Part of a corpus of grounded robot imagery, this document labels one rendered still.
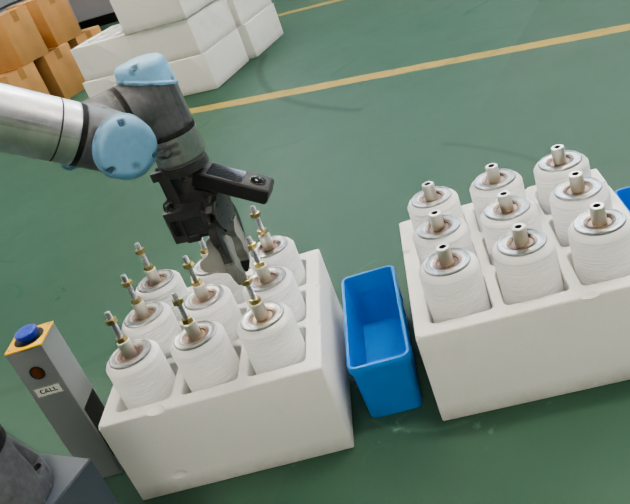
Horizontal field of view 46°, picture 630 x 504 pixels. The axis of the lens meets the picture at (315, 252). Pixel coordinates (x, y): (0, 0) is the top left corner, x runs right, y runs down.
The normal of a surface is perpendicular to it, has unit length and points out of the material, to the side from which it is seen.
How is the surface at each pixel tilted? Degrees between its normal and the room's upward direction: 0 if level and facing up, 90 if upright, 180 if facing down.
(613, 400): 0
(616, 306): 90
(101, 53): 90
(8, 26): 90
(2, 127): 100
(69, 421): 90
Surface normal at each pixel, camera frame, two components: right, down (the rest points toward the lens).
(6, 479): 0.74, -0.33
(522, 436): -0.32, -0.83
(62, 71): 0.87, -0.06
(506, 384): -0.04, 0.50
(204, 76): -0.33, 0.55
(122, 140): 0.51, 0.27
